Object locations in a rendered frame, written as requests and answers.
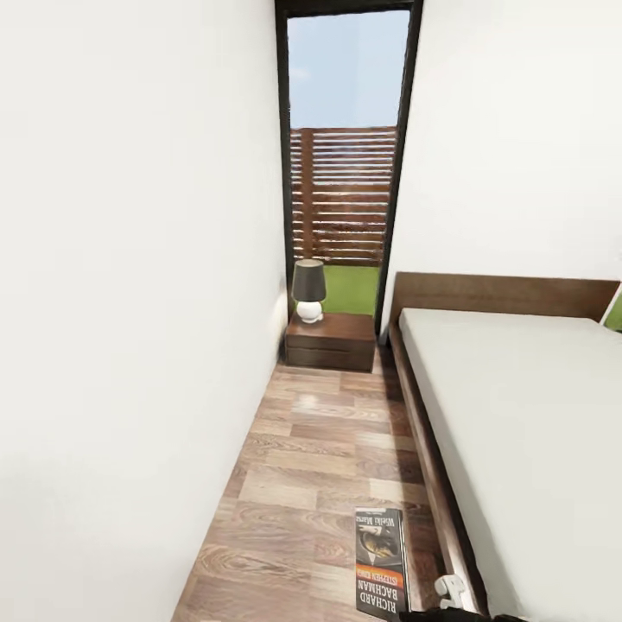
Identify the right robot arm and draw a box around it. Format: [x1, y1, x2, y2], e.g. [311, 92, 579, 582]
[399, 574, 541, 622]

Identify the hardback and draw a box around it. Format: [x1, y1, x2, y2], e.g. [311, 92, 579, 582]
[355, 507, 412, 622]

